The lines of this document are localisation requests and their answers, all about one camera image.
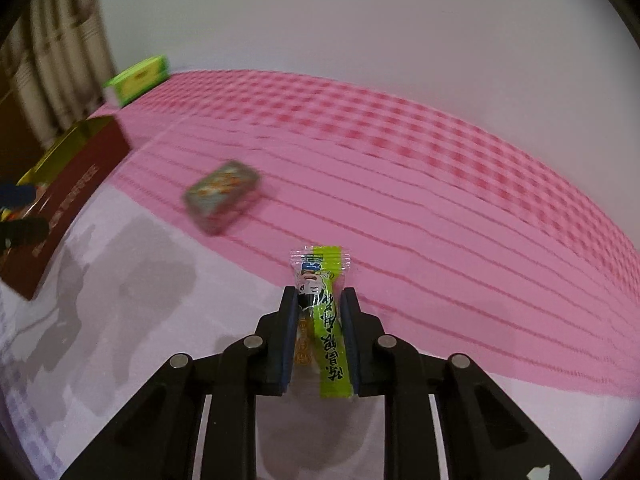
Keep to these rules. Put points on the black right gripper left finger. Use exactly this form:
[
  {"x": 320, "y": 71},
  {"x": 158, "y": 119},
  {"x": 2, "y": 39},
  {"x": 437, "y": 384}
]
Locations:
[{"x": 197, "y": 416}]

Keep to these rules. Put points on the pink checkered tablecloth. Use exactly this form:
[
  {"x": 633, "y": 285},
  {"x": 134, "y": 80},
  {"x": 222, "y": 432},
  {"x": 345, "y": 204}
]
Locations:
[{"x": 460, "y": 242}]

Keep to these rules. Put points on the gold metal tin tray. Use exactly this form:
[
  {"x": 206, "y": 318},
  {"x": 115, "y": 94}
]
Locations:
[{"x": 66, "y": 177}]

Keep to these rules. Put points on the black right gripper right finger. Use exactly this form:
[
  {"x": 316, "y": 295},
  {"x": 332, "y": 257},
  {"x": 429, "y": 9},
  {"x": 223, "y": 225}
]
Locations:
[{"x": 444, "y": 418}]

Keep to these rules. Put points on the green tissue box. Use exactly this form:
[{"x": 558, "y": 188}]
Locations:
[{"x": 136, "y": 80}]

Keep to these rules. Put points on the green candy stick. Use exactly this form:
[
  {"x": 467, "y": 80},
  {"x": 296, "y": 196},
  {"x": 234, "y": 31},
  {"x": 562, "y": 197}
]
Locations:
[{"x": 319, "y": 275}]

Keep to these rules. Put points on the beige patterned curtain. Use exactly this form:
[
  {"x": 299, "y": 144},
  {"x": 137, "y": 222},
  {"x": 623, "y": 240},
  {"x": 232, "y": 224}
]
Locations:
[{"x": 57, "y": 58}]

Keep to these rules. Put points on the small brown candy box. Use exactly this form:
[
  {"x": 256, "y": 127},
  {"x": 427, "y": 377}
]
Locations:
[{"x": 220, "y": 197}]

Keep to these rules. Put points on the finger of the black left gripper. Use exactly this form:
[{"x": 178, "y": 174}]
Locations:
[
  {"x": 23, "y": 232},
  {"x": 17, "y": 196}
]

